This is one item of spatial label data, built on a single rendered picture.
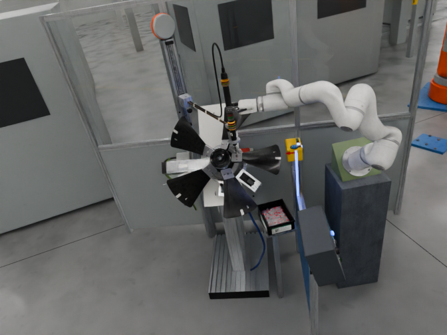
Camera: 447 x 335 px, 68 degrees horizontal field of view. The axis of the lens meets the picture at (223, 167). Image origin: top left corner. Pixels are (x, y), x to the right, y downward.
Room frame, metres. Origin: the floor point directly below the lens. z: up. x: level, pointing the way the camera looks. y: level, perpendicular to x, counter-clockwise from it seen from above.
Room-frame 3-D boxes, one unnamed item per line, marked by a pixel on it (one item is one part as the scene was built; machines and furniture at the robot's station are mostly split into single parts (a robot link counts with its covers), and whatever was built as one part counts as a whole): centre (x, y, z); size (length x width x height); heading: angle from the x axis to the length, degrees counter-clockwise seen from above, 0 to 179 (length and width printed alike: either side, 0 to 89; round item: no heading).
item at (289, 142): (1.95, -0.49, 1.02); 0.16 x 0.10 x 0.11; 170
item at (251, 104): (1.70, -0.20, 1.50); 0.11 x 0.10 x 0.07; 81
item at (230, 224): (1.84, 0.03, 0.45); 0.09 x 0.04 x 0.91; 80
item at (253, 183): (1.74, -0.14, 0.98); 0.20 x 0.16 x 0.20; 170
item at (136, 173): (2.42, -0.21, 0.50); 2.59 x 0.03 x 0.91; 80
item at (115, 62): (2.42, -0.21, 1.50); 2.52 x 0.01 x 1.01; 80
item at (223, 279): (1.93, 0.01, 0.04); 0.62 x 0.46 x 0.08; 170
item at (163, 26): (2.36, 0.22, 1.88); 0.17 x 0.15 x 0.16; 80
